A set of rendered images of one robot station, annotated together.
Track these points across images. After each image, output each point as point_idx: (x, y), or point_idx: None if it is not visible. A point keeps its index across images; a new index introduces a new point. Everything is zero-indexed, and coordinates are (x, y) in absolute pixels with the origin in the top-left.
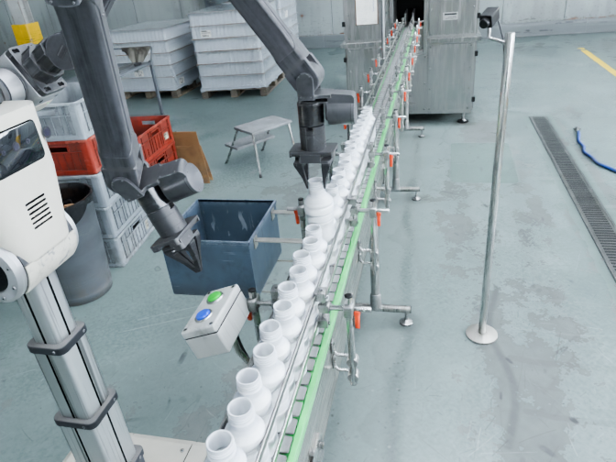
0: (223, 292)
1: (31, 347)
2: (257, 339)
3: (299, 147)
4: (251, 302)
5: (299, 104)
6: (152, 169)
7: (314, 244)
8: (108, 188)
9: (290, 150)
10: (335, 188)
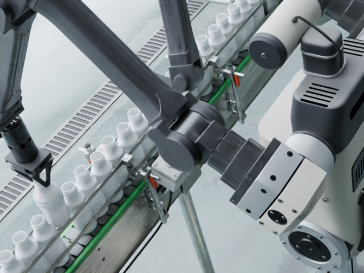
0: (164, 161)
1: (359, 265)
2: (158, 196)
3: (36, 159)
4: (148, 166)
5: (21, 119)
6: (168, 84)
7: (80, 166)
8: (203, 76)
9: (47, 154)
10: (5, 251)
